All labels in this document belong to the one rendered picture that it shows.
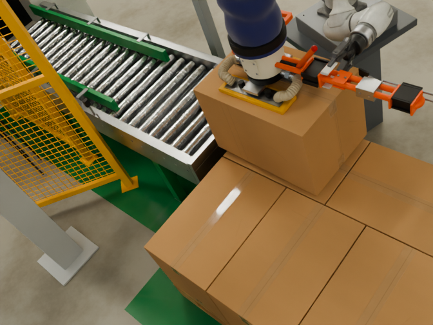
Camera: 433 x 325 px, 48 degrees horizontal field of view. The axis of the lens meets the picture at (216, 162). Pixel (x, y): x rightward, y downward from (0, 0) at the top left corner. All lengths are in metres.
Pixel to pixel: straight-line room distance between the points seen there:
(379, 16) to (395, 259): 0.93
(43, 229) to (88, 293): 0.46
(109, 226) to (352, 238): 1.67
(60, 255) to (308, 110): 1.80
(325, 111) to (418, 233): 0.61
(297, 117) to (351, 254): 0.59
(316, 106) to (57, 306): 1.94
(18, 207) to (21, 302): 0.73
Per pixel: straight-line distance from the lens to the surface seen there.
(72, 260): 3.17
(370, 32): 1.98
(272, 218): 2.18
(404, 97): 1.72
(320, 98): 1.97
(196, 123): 2.68
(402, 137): 3.09
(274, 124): 1.91
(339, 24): 2.10
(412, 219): 2.13
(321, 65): 1.88
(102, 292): 2.99
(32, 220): 2.85
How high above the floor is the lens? 2.37
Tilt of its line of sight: 48 degrees down
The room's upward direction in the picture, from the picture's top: 25 degrees counter-clockwise
